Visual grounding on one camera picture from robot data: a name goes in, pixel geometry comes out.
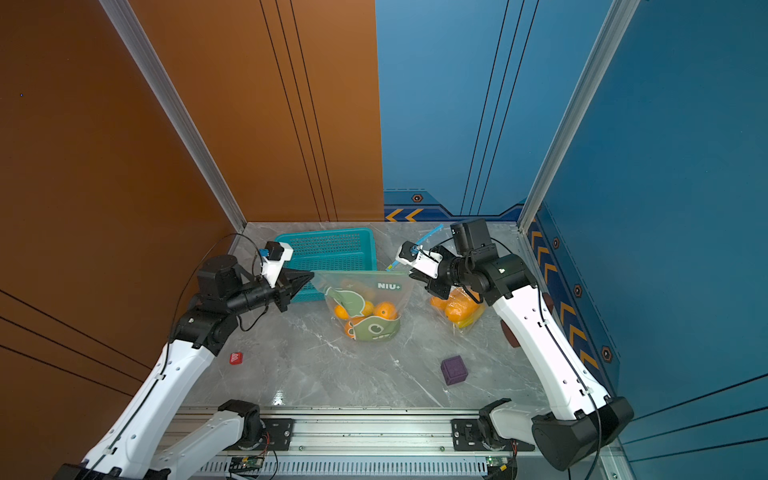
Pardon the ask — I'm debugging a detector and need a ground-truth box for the orange mango later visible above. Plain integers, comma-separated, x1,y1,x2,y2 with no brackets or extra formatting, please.
444,289,485,328

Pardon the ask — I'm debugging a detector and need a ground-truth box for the purple cube box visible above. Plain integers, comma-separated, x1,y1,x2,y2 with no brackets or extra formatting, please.
440,355,469,386

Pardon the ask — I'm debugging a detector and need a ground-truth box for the clear bags stack green print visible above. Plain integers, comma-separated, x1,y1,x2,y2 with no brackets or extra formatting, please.
312,271,415,343

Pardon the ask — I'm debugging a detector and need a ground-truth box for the orange mango front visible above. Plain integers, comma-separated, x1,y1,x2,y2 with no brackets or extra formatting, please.
373,302,398,321

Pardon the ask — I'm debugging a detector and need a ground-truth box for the teal plastic basket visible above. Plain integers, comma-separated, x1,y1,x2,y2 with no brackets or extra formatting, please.
276,228,377,271

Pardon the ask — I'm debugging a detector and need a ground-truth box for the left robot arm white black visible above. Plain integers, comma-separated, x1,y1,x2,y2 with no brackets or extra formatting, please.
55,241,314,479

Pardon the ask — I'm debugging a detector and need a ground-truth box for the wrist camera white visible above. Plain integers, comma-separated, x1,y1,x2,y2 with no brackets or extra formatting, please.
259,241,294,288
396,241,443,279

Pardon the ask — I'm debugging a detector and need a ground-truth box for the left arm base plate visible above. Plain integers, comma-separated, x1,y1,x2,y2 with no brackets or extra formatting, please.
229,418,295,452

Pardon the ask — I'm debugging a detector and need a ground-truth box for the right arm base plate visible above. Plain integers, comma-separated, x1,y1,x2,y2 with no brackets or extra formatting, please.
450,418,536,452

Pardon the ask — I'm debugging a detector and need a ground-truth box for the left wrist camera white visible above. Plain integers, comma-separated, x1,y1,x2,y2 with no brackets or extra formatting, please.
259,241,294,288

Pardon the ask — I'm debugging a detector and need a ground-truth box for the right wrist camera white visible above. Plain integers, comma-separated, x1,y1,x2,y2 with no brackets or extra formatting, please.
396,241,443,279

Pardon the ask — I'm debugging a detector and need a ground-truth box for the yellow orange mango back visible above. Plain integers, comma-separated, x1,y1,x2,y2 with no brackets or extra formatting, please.
359,301,375,318

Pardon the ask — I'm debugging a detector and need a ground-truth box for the aluminium rail front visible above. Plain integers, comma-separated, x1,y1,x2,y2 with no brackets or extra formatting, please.
122,413,625,460

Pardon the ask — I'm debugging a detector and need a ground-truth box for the dark red box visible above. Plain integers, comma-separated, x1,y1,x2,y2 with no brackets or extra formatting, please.
500,320,521,348

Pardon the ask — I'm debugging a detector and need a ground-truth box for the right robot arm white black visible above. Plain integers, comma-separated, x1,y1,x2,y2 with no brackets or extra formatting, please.
402,220,634,471

